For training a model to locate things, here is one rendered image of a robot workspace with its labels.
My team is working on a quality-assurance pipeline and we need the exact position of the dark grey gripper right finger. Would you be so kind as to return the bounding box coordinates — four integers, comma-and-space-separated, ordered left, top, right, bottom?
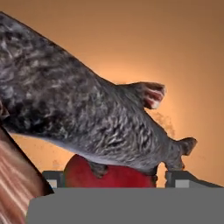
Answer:
164, 170, 223, 188

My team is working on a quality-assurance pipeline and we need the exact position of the red mango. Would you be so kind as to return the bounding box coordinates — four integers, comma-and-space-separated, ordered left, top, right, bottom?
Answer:
63, 154, 158, 188

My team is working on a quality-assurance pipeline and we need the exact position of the orange bowl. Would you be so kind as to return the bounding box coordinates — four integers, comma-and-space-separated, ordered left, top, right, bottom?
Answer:
0, 0, 224, 189

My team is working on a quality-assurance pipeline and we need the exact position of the grey speckled fish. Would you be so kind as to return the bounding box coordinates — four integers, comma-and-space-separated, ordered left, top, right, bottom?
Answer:
0, 11, 199, 176

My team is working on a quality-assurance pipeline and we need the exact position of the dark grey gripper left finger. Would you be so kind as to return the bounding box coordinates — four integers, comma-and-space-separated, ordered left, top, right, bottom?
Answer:
41, 170, 66, 189

